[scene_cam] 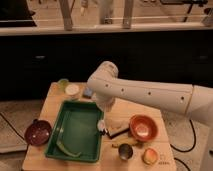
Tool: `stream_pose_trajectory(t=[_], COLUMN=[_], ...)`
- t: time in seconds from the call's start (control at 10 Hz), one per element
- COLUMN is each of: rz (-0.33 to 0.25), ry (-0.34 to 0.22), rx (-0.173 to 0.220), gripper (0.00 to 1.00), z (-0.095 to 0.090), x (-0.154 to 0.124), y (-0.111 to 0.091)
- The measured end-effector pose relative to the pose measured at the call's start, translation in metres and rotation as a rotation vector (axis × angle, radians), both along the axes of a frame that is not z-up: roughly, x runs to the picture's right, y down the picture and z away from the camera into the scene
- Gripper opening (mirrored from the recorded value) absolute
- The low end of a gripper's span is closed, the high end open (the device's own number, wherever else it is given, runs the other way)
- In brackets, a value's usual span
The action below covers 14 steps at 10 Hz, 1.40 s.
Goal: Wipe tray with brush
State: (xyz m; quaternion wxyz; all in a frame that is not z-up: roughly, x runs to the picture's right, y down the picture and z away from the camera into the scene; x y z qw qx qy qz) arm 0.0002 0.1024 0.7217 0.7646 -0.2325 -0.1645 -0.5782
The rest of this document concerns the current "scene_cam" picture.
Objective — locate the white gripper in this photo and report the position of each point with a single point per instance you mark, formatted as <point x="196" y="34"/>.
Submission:
<point x="104" y="103"/>

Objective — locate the green plastic tray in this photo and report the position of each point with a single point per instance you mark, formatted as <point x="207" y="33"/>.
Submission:
<point x="76" y="128"/>

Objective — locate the white handled dish brush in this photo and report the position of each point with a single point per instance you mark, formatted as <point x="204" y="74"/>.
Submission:
<point x="101" y="126"/>

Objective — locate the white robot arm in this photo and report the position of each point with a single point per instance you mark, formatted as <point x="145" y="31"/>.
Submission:
<point x="193" y="101"/>

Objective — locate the black wooden scrub brush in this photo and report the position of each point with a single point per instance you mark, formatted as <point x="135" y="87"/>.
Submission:
<point x="116" y="128"/>

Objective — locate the blue sponge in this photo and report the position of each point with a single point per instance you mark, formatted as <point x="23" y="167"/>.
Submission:
<point x="87" y="93"/>

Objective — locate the yellow banana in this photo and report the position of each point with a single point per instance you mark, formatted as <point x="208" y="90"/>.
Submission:
<point x="129" y="141"/>

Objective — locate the orange bowl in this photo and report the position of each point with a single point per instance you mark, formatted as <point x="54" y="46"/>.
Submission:
<point x="143" y="128"/>

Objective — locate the small metal cup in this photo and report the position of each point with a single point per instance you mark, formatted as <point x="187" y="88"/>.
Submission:
<point x="125" y="151"/>

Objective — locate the dark red bowl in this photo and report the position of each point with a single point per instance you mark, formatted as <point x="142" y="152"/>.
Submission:
<point x="38" y="133"/>

